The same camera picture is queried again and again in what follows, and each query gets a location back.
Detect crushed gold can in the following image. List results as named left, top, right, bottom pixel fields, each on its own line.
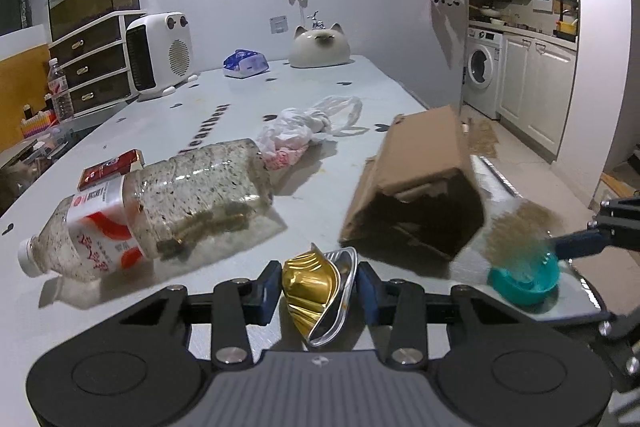
left=282, top=244, right=359, bottom=349

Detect brown cardboard box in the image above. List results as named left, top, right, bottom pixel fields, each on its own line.
left=340, top=106, right=485, bottom=261

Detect clear plastic bottle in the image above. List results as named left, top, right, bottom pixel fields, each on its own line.
left=17, top=139, right=272, bottom=283

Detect white plastic bag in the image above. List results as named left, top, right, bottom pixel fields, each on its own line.
left=256, top=95, right=367, bottom=171

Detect white kitchen cabinets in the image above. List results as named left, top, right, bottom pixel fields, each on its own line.
left=498, top=34, right=577, bottom=158

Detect red cigarette pack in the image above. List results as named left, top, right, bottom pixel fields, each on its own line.
left=77, top=150, right=144, bottom=191

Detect white washing machine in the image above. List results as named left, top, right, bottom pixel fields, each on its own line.
left=463, top=26, right=503, bottom=120

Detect blue tissue pack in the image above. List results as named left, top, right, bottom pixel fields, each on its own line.
left=222, top=49, right=269, bottom=79

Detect white cat-shaped ceramic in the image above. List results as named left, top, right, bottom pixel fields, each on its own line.
left=288, top=23, right=352, bottom=68

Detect white space heater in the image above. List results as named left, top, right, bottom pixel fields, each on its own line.
left=126, top=12, right=198, bottom=101

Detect pink colourful box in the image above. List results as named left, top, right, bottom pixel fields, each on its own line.
left=20, top=104, right=58, bottom=139

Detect small water bottle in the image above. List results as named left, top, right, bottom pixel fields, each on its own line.
left=48, top=58, right=74, bottom=121

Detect white drawer cabinet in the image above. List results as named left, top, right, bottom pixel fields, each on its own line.
left=49, top=10, right=145, bottom=116

